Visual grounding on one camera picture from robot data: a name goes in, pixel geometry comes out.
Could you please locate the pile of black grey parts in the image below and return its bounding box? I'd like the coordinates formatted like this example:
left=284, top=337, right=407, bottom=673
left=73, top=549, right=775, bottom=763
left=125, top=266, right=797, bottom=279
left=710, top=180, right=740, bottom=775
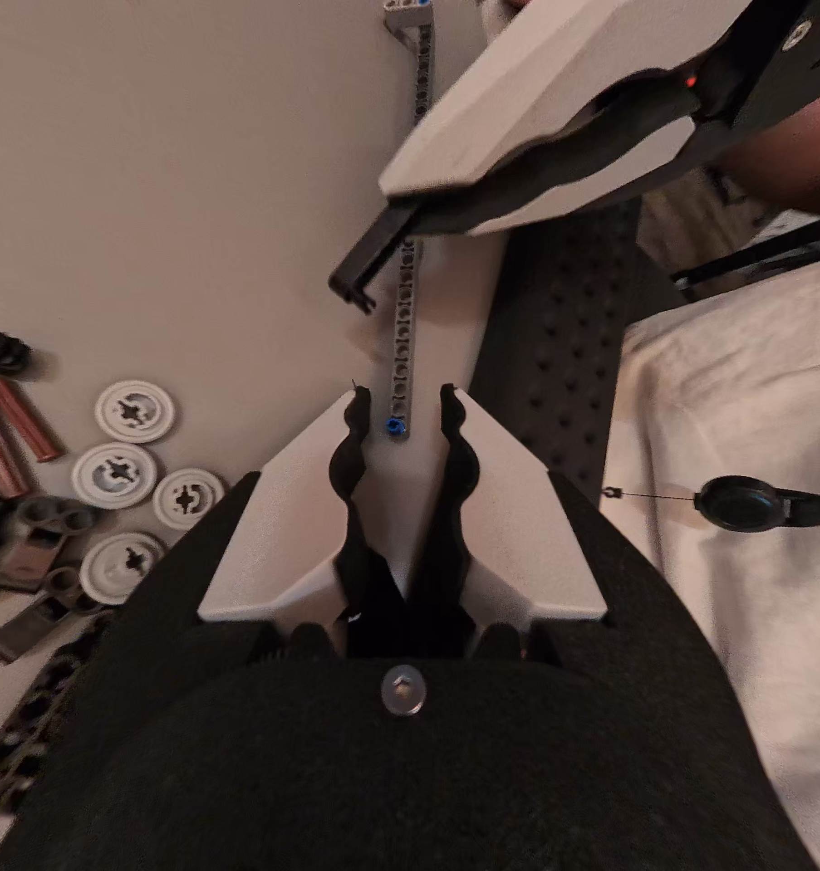
left=0, top=325, right=227, bottom=814

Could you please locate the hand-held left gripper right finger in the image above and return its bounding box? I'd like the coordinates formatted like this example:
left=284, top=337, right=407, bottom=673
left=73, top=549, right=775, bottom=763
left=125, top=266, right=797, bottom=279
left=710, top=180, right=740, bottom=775
left=408, top=383, right=610, bottom=657

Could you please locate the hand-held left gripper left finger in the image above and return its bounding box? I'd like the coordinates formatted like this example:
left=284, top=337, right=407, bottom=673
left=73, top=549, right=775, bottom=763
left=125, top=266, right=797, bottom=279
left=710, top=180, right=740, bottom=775
left=196, top=386, right=407, bottom=657

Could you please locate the black badge reel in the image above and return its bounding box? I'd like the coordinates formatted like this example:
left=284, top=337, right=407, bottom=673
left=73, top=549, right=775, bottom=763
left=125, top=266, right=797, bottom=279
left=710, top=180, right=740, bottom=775
left=600, top=475, right=820, bottom=533

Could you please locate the black lego beam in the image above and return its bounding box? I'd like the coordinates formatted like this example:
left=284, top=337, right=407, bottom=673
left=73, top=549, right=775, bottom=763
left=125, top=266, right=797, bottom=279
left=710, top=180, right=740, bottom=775
left=328, top=201, right=426, bottom=315

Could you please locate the long dark grey lego beam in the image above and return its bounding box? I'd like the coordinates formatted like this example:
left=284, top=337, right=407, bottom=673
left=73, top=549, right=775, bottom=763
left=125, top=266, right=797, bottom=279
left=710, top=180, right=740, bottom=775
left=383, top=0, right=439, bottom=442

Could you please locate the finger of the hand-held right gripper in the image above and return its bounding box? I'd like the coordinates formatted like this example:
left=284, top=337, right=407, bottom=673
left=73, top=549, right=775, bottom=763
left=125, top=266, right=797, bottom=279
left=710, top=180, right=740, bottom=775
left=378, top=0, right=752, bottom=200
left=406, top=71, right=703, bottom=239

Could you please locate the black perforated panel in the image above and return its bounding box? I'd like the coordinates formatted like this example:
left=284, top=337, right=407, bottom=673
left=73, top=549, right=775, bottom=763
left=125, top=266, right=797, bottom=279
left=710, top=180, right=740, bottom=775
left=467, top=197, right=645, bottom=508

